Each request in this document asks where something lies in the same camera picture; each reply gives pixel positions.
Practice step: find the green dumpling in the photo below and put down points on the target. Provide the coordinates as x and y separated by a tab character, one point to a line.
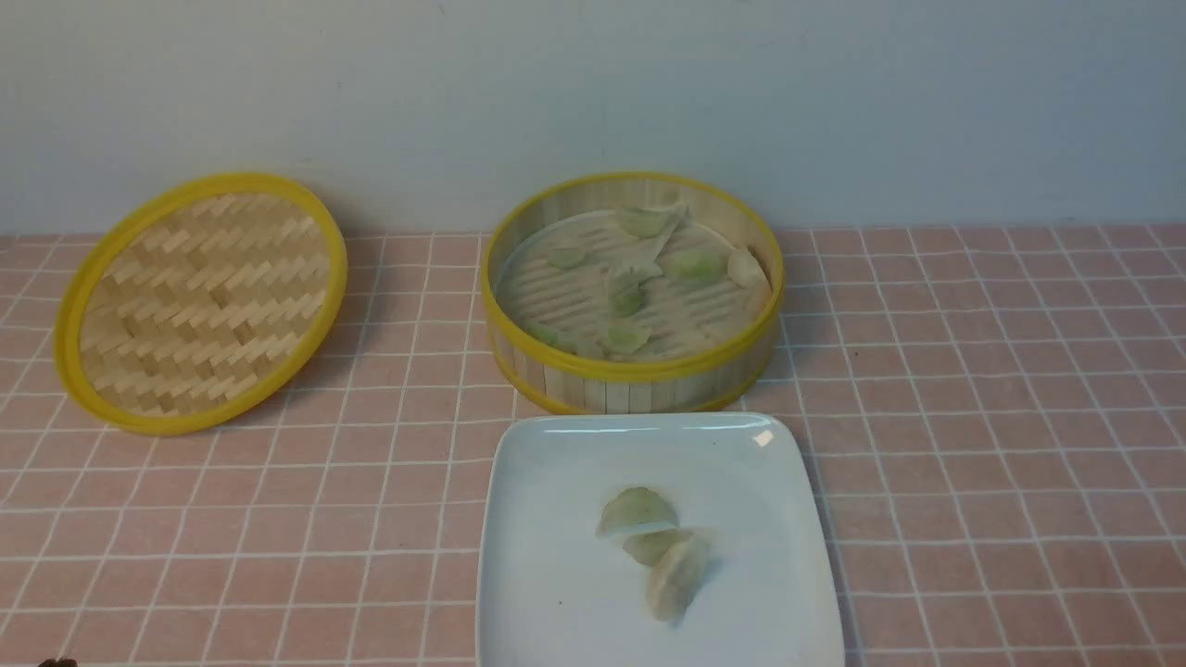
624	292
623	338
636	511
695	266
647	223

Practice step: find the green dumpling on plate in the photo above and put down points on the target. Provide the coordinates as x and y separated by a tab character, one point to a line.
636	511

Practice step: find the white square plate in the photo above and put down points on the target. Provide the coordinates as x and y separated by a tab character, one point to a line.
552	592

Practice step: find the small pale dumpling on plate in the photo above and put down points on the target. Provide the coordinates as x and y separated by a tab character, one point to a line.
650	548

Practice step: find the beige dumpling on plate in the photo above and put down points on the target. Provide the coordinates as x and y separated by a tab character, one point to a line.
675	579

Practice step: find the green dumpling front-left steamer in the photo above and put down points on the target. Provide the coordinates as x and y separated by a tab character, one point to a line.
550	336

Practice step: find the yellow-rimmed bamboo steamer basket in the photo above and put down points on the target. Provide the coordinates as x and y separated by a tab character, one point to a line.
567	384

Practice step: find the yellow-rimmed bamboo steamer lid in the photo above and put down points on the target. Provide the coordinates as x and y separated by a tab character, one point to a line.
201	304

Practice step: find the dark object at bottom edge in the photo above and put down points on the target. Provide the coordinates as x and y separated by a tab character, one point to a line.
62	661

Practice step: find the pale dumpling at steamer wall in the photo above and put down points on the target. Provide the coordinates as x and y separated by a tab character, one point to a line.
745	270

